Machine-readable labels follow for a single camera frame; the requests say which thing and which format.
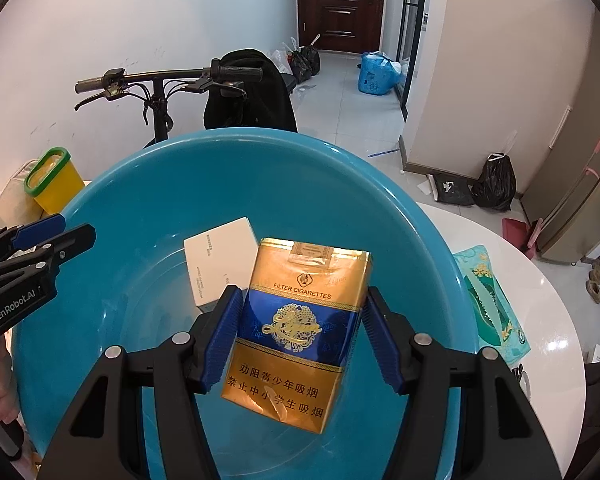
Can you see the white wall conduit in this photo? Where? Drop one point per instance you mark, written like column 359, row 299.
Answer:
column 561, row 127

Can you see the black folding bicycle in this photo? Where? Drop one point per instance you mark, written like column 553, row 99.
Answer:
column 157, row 110

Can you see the blue stick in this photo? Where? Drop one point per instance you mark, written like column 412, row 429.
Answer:
column 384, row 152

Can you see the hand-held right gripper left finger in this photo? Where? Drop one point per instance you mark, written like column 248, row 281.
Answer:
column 222, row 340

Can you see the white cardboard box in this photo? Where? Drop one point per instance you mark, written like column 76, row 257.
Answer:
column 220, row 255

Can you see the gold blue cigarette pack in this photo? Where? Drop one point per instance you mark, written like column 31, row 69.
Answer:
column 290, row 310

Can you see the brown wooden door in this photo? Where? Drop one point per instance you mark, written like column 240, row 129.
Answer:
column 340, row 5

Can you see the blue plastic bag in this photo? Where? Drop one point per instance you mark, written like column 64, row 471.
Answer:
column 375, row 75

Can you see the black jacket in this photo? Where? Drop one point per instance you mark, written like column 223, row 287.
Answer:
column 267, row 102

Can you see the red dustpan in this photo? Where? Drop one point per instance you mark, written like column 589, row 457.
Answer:
column 515, row 232

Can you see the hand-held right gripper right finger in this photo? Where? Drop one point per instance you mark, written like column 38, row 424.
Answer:
column 380, row 340

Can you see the yellow container green rim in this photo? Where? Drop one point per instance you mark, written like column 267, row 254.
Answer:
column 65, row 185

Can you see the black framed glass door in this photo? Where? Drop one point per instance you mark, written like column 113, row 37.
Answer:
column 407, row 35

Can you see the beige quilted cloth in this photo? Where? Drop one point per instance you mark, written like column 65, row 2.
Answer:
column 15, row 185

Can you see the blue plastic basin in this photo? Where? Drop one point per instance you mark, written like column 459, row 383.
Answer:
column 130, row 220

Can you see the beige refrigerator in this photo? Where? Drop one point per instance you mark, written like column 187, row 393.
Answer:
column 570, row 210

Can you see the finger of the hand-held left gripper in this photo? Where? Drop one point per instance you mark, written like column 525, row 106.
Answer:
column 70, row 241
column 42, row 227

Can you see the teal snack pouch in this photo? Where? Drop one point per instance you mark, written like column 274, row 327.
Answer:
column 490, row 305

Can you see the white plastic bag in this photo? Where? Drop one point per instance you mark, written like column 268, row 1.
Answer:
column 282, row 57

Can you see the black garbage bag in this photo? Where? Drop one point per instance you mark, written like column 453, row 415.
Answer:
column 305, row 62
column 495, row 185

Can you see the black flat packet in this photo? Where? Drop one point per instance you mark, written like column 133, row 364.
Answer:
column 452, row 190

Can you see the black eyeglasses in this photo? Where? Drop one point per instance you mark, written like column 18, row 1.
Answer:
column 519, row 372

